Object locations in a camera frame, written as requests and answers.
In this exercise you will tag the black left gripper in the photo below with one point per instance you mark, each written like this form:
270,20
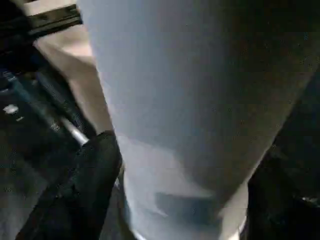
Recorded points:
30,32

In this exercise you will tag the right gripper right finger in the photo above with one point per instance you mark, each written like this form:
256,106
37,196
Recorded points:
287,200

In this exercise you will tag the black work mat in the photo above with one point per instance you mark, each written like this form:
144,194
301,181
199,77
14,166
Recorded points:
15,180

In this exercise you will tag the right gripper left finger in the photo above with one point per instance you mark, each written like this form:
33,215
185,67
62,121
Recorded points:
82,190

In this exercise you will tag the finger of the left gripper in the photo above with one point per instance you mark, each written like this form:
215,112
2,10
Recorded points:
67,105

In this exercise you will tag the white plastic table leg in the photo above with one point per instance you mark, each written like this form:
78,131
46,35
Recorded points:
175,75

